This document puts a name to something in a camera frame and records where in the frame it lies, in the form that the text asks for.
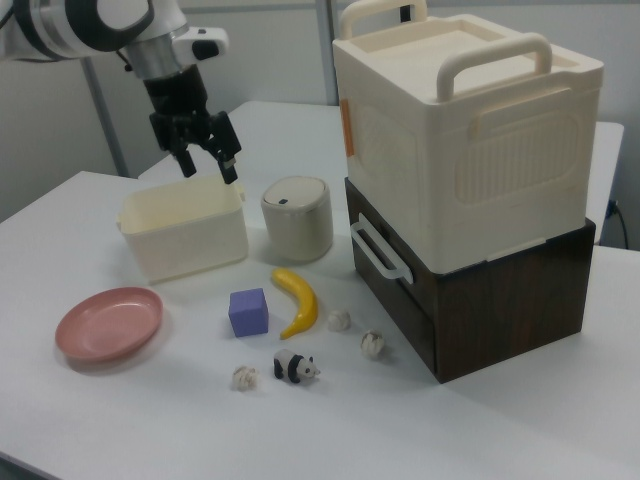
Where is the purple cube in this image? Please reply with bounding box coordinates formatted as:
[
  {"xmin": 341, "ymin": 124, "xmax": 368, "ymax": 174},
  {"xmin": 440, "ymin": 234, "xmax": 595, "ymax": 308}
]
[{"xmin": 227, "ymin": 287, "xmax": 271, "ymax": 339}]

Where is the black wall cable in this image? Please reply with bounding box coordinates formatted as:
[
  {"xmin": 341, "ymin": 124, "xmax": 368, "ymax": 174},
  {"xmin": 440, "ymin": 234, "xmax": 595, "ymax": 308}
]
[{"xmin": 607, "ymin": 199, "xmax": 631, "ymax": 249}]

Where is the small cream lidded bin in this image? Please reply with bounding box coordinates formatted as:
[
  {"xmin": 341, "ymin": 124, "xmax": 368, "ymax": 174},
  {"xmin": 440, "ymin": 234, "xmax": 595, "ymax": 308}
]
[{"xmin": 260, "ymin": 175, "xmax": 335, "ymax": 265}]

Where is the panda figurine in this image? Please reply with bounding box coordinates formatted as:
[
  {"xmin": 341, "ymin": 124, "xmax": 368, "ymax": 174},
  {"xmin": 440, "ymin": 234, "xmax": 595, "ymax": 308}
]
[{"xmin": 272, "ymin": 348, "xmax": 322, "ymax": 386}]

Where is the cream open plastic container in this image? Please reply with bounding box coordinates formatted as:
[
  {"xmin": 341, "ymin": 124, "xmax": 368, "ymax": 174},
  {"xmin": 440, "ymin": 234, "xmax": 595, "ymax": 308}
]
[{"xmin": 115, "ymin": 175, "xmax": 250, "ymax": 285}]

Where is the yellow banana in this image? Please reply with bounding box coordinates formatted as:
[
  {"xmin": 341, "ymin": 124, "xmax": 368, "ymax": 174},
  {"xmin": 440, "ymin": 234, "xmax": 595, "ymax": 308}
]
[{"xmin": 270, "ymin": 267, "xmax": 319, "ymax": 341}]

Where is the white drawer handle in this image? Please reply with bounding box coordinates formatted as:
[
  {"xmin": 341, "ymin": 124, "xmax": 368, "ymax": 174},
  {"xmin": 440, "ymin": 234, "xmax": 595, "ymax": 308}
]
[{"xmin": 349, "ymin": 221, "xmax": 414, "ymax": 284}]

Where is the large cream storage box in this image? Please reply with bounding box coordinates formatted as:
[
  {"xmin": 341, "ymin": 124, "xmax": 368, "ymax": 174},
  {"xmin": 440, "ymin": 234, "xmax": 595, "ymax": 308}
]
[{"xmin": 331, "ymin": 0, "xmax": 605, "ymax": 275}]

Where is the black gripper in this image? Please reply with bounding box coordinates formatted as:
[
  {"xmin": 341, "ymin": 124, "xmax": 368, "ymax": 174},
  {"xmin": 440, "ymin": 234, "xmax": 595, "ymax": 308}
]
[{"xmin": 142, "ymin": 64, "xmax": 244, "ymax": 186}]

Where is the pink plate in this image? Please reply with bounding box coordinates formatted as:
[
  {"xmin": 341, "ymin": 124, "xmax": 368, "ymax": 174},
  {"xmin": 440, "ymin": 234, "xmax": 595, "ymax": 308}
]
[{"xmin": 54, "ymin": 286, "xmax": 165, "ymax": 364}]

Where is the orange tape strip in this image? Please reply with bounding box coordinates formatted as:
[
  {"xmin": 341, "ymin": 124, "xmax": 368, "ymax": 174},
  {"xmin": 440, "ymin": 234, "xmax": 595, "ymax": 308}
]
[{"xmin": 339, "ymin": 98, "xmax": 356, "ymax": 157}]

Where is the dark wooden drawer box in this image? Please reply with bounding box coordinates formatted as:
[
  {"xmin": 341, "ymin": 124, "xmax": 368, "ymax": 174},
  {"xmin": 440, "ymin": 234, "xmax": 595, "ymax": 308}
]
[{"xmin": 343, "ymin": 177, "xmax": 597, "ymax": 385}]

